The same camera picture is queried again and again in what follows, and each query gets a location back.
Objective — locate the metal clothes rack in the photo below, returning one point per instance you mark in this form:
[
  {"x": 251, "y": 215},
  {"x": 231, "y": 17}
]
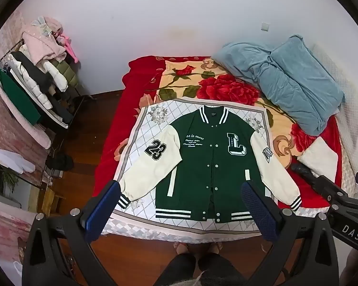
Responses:
[{"x": 6, "y": 55}]

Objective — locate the green potted plant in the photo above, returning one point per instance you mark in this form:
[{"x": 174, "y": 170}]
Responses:
[{"x": 9, "y": 180}]

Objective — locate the white wall switch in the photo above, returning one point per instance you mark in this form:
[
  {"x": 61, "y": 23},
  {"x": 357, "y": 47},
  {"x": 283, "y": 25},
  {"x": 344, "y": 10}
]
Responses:
[{"x": 265, "y": 26}]

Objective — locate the white fluffy cloth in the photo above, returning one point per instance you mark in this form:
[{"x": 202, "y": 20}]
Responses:
[{"x": 319, "y": 158}]

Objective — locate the person's left foot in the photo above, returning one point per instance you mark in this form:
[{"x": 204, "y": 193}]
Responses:
[{"x": 182, "y": 248}]

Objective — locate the person's right foot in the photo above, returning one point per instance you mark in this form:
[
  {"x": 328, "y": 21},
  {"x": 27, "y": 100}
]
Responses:
[{"x": 216, "y": 247}]

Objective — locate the white bed sheet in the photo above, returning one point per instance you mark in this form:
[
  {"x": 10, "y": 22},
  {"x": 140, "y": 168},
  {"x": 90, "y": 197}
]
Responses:
[{"x": 349, "y": 119}]

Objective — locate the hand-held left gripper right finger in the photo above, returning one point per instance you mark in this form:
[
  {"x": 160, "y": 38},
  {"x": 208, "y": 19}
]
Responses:
[{"x": 256, "y": 211}]

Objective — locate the green and cream varsity jacket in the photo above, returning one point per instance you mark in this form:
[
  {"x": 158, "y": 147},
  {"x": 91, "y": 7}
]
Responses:
[{"x": 197, "y": 161}]

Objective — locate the row of hanging clothes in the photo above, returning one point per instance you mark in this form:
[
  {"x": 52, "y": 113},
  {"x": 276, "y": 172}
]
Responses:
[{"x": 32, "y": 74}]

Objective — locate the red rose print blanket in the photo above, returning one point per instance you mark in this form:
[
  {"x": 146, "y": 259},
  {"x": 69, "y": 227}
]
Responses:
[{"x": 197, "y": 74}]

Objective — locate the person's foot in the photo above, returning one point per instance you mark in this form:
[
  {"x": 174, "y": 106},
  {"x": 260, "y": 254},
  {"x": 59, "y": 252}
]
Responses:
[
  {"x": 182, "y": 248},
  {"x": 216, "y": 247}
]

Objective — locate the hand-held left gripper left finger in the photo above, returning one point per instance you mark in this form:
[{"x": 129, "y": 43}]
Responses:
[{"x": 103, "y": 207}]

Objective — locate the light blue blanket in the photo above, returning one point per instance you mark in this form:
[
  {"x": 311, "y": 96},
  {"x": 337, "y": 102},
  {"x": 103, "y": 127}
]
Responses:
[{"x": 286, "y": 80}]

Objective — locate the white quilted floral mat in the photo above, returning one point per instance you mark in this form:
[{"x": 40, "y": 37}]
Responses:
[{"x": 143, "y": 125}]

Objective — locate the wooden stool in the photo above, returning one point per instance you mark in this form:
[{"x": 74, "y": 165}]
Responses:
[{"x": 52, "y": 199}]

